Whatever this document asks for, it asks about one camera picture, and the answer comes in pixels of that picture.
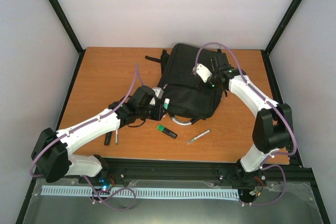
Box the white glue stick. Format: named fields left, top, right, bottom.
left=163, top=98, right=170, bottom=110

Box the black student backpack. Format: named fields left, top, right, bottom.
left=145, top=44, right=228, bottom=124

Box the blue capped white pen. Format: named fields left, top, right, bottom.
left=115, top=129, right=119, bottom=145

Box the pink highlighter marker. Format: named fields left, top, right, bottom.
left=104, top=132, right=112, bottom=146

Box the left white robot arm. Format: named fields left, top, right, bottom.
left=31, top=85, right=166, bottom=184

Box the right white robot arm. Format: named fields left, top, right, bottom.
left=193, top=56, right=297, bottom=185

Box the green highlighter marker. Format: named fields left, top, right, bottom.
left=156, top=125, right=177, bottom=139

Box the silver craft knife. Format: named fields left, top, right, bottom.
left=186, top=129, right=210, bottom=145

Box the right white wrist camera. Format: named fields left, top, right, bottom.
left=193, top=63, right=212, bottom=83

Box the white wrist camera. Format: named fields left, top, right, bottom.
left=193, top=63, right=212, bottom=83
left=150, top=87, right=163, bottom=105

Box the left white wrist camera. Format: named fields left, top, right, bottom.
left=150, top=87, right=163, bottom=105

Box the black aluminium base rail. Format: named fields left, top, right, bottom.
left=32, top=155, right=315, bottom=189

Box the light blue cable duct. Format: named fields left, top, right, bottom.
left=40, top=185, right=239, bottom=201

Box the right black frame post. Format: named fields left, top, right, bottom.
left=264, top=0, right=320, bottom=54

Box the black frame post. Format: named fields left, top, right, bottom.
left=264, top=0, right=320, bottom=54
left=32, top=0, right=85, bottom=51

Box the left black frame post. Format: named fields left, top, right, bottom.
left=32, top=0, right=85, bottom=51

